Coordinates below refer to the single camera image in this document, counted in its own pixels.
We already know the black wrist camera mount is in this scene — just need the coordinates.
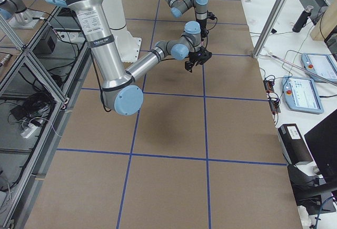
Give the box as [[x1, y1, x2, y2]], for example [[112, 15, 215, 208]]
[[207, 11, 217, 21], [184, 49, 212, 73]]

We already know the small orange circuit board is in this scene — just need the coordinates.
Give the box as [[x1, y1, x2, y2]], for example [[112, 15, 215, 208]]
[[263, 79, 274, 93]]

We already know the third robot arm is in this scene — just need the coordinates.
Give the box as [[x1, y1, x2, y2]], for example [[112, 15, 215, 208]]
[[1, 0, 209, 38]]

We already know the white power strip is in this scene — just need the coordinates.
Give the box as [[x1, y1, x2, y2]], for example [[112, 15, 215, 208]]
[[21, 123, 38, 138]]

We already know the aluminium frame rack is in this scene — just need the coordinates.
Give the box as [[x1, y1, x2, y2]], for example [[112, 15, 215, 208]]
[[1, 7, 90, 228]]

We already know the black water bottle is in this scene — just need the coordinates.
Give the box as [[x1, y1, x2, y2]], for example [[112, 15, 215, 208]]
[[292, 5, 314, 33]]

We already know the aluminium frame post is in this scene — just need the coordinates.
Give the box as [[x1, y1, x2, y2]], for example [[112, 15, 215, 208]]
[[252, 0, 287, 59]]

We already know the black computer monitor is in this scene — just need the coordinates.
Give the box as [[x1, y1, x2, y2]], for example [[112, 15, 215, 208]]
[[304, 110, 336, 181]]

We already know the near teach pendant tablet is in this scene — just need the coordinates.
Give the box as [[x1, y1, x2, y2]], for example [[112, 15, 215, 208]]
[[282, 76, 324, 114]]

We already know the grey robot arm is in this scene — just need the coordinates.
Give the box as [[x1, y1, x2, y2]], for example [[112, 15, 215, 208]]
[[46, 0, 212, 116], [165, 0, 208, 38]]

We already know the black braided right cable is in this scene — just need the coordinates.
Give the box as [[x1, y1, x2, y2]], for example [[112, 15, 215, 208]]
[[89, 47, 113, 113]]

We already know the teach pendant tablet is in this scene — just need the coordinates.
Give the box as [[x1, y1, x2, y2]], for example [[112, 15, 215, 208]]
[[301, 53, 336, 83], [282, 76, 324, 114]]

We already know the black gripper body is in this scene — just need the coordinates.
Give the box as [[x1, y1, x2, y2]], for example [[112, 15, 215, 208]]
[[190, 50, 208, 65], [199, 19, 208, 38]]

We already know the black box with label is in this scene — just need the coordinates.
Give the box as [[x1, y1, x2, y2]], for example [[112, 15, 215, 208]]
[[277, 124, 313, 166]]

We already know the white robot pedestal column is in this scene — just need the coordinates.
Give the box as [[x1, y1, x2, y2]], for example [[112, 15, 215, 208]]
[[103, 0, 142, 63]]

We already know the far teach pendant tablet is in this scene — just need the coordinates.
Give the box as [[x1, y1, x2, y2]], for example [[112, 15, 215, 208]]
[[301, 53, 336, 83]]

